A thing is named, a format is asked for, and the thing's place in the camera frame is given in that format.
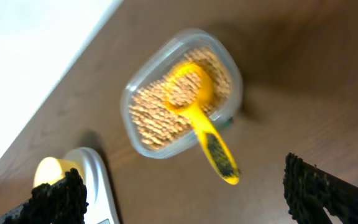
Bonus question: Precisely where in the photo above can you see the clear container of soybeans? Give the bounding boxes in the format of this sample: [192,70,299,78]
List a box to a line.
[121,29,242,159]

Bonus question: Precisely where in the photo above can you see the pale yellow bowl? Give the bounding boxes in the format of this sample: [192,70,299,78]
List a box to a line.
[33,157,84,188]

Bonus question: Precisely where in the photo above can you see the white kitchen scale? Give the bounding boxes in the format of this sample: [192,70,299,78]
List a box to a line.
[64,147,120,224]

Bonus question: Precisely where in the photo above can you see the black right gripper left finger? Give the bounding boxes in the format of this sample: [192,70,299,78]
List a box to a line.
[0,168,88,224]

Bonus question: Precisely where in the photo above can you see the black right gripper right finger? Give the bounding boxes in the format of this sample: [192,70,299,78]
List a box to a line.
[283,153,358,224]

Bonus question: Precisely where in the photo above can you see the yellow measuring scoop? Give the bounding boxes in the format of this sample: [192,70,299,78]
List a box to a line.
[164,62,239,185]

